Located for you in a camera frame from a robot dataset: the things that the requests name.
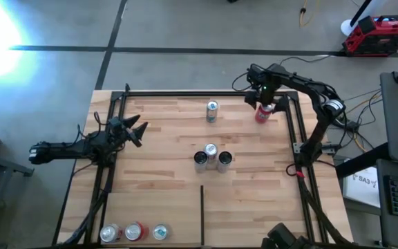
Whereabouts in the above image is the black floor cable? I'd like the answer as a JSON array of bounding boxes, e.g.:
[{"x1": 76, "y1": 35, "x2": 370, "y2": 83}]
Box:
[{"x1": 278, "y1": 55, "x2": 331, "y2": 66}]

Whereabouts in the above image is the red black tool box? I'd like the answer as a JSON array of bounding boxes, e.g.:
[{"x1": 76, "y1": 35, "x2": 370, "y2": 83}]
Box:
[{"x1": 341, "y1": 14, "x2": 398, "y2": 58}]

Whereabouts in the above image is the black power strip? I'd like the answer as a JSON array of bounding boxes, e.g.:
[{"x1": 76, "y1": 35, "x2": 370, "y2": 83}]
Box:
[{"x1": 337, "y1": 119, "x2": 361, "y2": 132}]

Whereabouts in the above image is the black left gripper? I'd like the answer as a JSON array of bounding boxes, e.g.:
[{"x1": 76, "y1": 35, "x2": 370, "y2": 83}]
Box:
[{"x1": 102, "y1": 114, "x2": 149, "y2": 149}]

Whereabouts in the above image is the white floor stand base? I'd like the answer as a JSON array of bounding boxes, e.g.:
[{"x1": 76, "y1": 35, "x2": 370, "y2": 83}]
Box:
[{"x1": 340, "y1": 0, "x2": 388, "y2": 37}]

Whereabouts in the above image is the dark grey keyboard desk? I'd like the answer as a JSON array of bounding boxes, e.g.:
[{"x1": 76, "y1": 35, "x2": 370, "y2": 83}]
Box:
[{"x1": 375, "y1": 158, "x2": 398, "y2": 249}]

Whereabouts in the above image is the black blocky object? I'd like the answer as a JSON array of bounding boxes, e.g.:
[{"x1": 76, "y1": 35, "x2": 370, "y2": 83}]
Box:
[{"x1": 260, "y1": 222, "x2": 323, "y2": 249}]

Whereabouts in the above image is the white printed paper sheet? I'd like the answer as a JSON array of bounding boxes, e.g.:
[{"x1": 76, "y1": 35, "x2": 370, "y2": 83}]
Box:
[{"x1": 342, "y1": 166, "x2": 381, "y2": 208}]

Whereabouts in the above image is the white Celsius can silver lid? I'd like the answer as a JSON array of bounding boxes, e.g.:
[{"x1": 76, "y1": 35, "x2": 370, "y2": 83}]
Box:
[
  {"x1": 204, "y1": 142, "x2": 220, "y2": 169},
  {"x1": 99, "y1": 223, "x2": 124, "y2": 244}
]

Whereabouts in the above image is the silver blue Red Bull can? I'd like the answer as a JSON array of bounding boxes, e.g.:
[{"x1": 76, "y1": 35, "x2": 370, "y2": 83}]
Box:
[
  {"x1": 205, "y1": 100, "x2": 220, "y2": 124},
  {"x1": 151, "y1": 223, "x2": 171, "y2": 241}
]

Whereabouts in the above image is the yellow cable with plug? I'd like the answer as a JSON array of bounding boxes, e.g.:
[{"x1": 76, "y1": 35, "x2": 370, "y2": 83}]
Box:
[{"x1": 298, "y1": 0, "x2": 321, "y2": 28}]

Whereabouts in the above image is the black desk leg bar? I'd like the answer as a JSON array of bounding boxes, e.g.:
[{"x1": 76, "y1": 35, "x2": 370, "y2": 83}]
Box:
[{"x1": 334, "y1": 142, "x2": 390, "y2": 179}]

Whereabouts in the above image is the red soda can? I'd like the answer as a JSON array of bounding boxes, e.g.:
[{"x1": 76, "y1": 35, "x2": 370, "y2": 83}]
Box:
[
  {"x1": 124, "y1": 221, "x2": 151, "y2": 242},
  {"x1": 254, "y1": 102, "x2": 275, "y2": 125}
]

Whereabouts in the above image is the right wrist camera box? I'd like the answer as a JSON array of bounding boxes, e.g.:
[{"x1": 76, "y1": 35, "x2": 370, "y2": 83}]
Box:
[{"x1": 246, "y1": 64, "x2": 265, "y2": 84}]

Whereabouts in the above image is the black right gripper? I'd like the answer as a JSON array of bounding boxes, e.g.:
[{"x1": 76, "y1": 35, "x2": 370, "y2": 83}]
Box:
[{"x1": 243, "y1": 77, "x2": 290, "y2": 113}]

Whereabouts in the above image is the white Celsius can black lid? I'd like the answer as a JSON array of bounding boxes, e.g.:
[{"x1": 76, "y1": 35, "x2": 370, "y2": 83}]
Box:
[
  {"x1": 193, "y1": 150, "x2": 209, "y2": 174},
  {"x1": 216, "y1": 150, "x2": 234, "y2": 174}
]

